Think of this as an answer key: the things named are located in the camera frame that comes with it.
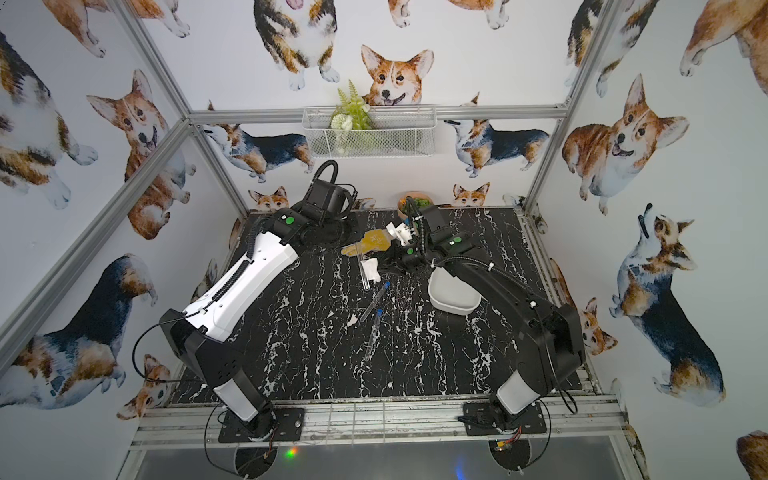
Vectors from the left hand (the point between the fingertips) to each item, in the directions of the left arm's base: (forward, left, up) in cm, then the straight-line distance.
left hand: (371, 226), depth 76 cm
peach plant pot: (+29, -15, -19) cm, 38 cm away
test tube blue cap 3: (-18, +1, -30) cm, 35 cm away
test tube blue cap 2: (-1, -2, -29) cm, 29 cm away
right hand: (-10, +1, -3) cm, 11 cm away
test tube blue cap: (-11, +2, -3) cm, 11 cm away
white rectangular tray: (-5, -22, -27) cm, 35 cm away
